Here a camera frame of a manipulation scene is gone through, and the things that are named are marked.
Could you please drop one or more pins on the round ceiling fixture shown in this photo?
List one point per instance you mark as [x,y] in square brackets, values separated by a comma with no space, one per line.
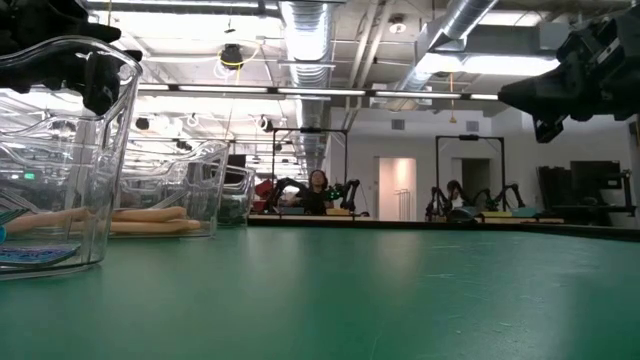
[397,26]

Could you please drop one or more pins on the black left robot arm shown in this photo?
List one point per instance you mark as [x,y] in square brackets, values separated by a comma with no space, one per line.
[30,15]

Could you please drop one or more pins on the black table frame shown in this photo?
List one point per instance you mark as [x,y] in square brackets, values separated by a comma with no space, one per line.
[575,231]

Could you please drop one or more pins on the grey wall vent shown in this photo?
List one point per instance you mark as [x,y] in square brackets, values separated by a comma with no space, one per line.
[472,125]
[397,124]

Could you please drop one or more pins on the person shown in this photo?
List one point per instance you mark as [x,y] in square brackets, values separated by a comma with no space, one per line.
[454,190]
[316,195]

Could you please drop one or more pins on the black ceiling device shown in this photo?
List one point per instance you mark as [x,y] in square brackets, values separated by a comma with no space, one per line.
[231,55]

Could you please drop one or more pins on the green table mat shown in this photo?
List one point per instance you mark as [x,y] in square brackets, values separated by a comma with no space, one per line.
[300,300]

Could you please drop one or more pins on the lit doorway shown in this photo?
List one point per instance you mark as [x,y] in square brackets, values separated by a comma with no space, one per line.
[397,185]

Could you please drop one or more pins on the clear plastic bin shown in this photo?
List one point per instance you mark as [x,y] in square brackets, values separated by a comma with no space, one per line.
[65,150]
[170,170]
[237,200]

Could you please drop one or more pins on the background black robot arm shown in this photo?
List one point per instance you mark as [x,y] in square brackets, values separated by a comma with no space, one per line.
[285,187]
[437,202]
[505,192]
[347,192]

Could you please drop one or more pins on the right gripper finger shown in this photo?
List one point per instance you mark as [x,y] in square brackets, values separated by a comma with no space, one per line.
[547,131]
[535,95]

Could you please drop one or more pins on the ceiling light rail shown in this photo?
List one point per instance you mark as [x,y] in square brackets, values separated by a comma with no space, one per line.
[325,91]

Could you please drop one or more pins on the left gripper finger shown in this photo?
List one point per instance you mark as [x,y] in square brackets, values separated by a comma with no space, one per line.
[97,32]
[102,80]

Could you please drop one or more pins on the red bag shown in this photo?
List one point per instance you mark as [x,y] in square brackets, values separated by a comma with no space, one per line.
[263,192]

